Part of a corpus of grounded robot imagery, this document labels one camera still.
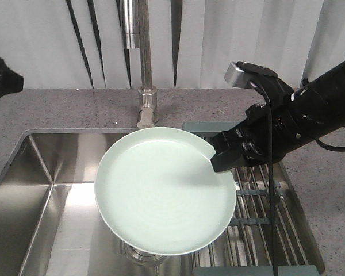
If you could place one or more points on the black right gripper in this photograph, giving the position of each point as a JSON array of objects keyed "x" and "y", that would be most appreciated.
[{"x": 254, "y": 141}]

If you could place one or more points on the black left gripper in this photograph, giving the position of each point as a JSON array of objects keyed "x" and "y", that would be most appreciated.
[{"x": 10, "y": 81}]

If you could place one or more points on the mint green round plate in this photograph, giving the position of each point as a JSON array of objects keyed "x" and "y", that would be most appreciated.
[{"x": 157, "y": 191}]

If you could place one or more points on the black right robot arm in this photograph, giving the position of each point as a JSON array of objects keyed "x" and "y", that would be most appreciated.
[{"x": 316, "y": 109}]

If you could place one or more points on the grey sink drying rack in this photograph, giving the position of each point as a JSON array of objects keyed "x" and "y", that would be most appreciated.
[{"x": 245, "y": 246}]

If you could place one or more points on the white pleated curtain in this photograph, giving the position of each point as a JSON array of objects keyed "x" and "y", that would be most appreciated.
[{"x": 78, "y": 44}]

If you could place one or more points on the steel sink drain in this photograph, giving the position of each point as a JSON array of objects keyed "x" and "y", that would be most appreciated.
[{"x": 140, "y": 257}]

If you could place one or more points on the stainless steel sink basin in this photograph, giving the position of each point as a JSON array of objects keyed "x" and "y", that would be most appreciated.
[{"x": 49, "y": 223}]

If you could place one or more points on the chrome kitchen faucet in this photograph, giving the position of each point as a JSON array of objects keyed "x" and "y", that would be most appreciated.
[{"x": 134, "y": 17}]

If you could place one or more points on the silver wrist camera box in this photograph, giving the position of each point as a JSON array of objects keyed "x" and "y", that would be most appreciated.
[{"x": 240, "y": 73}]

